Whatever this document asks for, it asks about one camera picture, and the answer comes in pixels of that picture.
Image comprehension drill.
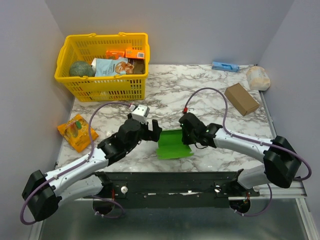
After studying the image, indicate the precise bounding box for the brown cardboard box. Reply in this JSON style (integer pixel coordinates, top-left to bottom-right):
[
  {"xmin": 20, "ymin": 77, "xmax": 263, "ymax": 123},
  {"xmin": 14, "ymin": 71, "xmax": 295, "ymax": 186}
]
[{"xmin": 224, "ymin": 83, "xmax": 260, "ymax": 116}]

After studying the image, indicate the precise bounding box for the orange barcode box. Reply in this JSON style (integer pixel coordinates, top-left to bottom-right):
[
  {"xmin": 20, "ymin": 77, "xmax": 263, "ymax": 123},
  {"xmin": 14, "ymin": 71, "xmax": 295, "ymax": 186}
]
[{"xmin": 124, "ymin": 48, "xmax": 145, "ymax": 60}]

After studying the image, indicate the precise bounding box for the green round melon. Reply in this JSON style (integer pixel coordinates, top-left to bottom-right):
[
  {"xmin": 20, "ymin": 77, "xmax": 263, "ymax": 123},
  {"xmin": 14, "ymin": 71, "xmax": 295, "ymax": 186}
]
[{"xmin": 69, "ymin": 61, "xmax": 95, "ymax": 77}]

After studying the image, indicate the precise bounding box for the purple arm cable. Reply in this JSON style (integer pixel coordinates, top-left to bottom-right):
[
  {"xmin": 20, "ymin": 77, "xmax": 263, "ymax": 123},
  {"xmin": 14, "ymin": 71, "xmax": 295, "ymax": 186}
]
[
  {"xmin": 183, "ymin": 87, "xmax": 313, "ymax": 181},
  {"xmin": 19, "ymin": 101, "xmax": 135, "ymax": 225}
]

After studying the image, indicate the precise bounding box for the light blue carton box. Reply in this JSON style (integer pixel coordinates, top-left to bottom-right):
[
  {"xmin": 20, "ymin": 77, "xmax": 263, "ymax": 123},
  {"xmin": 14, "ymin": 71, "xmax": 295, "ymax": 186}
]
[{"xmin": 211, "ymin": 61, "xmax": 240, "ymax": 73}]

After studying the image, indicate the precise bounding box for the orange snack box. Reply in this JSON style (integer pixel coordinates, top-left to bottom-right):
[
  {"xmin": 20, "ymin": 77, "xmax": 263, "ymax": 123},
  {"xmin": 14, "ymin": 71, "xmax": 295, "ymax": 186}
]
[{"xmin": 105, "ymin": 50, "xmax": 125, "ymax": 60}]

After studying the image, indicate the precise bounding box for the green paper box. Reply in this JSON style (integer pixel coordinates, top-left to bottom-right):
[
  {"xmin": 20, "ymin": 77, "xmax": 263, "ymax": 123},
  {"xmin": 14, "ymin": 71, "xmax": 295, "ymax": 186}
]
[{"xmin": 156, "ymin": 128, "xmax": 194, "ymax": 160}]

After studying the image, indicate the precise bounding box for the yellow plastic shopping basket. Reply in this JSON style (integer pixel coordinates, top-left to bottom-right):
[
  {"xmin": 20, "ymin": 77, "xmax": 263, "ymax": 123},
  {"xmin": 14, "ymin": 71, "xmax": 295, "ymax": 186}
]
[{"xmin": 54, "ymin": 32, "xmax": 150, "ymax": 102}]

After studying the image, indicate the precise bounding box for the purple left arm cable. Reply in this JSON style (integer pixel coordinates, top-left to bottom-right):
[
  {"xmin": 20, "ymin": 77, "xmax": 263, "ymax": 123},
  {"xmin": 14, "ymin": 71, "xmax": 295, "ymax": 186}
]
[{"xmin": 19, "ymin": 101, "xmax": 135, "ymax": 225}]

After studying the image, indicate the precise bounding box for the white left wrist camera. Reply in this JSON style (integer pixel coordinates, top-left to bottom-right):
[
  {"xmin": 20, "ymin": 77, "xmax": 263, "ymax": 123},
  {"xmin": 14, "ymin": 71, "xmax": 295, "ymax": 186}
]
[{"xmin": 131, "ymin": 104, "xmax": 150, "ymax": 125}]

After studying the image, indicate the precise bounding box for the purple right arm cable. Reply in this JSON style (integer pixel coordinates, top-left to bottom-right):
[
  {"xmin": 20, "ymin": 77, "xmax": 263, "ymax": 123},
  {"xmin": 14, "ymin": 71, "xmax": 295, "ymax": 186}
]
[{"xmin": 183, "ymin": 87, "xmax": 313, "ymax": 181}]

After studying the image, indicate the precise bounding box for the orange candy bag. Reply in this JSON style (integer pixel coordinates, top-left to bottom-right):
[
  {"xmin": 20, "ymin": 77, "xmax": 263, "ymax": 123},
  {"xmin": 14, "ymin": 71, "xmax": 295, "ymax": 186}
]
[{"xmin": 57, "ymin": 114, "xmax": 91, "ymax": 153}]

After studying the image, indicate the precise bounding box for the light blue snack pouch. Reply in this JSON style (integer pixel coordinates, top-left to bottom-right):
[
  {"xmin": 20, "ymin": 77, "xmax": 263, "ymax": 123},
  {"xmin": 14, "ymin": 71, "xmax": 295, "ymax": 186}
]
[{"xmin": 91, "ymin": 57, "xmax": 134, "ymax": 77}]

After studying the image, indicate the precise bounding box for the beige wrapped paper bag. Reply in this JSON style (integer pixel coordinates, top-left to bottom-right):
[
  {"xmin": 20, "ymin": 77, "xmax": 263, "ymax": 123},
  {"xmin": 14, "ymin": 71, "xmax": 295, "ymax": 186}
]
[{"xmin": 246, "ymin": 66, "xmax": 271, "ymax": 91}]

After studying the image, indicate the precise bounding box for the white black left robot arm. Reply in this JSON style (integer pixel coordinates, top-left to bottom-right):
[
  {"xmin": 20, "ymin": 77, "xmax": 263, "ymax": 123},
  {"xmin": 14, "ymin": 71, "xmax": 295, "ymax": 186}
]
[{"xmin": 20, "ymin": 118, "xmax": 162, "ymax": 225}]

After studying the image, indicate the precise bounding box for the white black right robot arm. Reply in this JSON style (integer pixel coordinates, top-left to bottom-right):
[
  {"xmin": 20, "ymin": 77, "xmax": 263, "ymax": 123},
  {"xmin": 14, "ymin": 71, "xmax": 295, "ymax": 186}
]
[{"xmin": 179, "ymin": 112, "xmax": 301, "ymax": 196}]

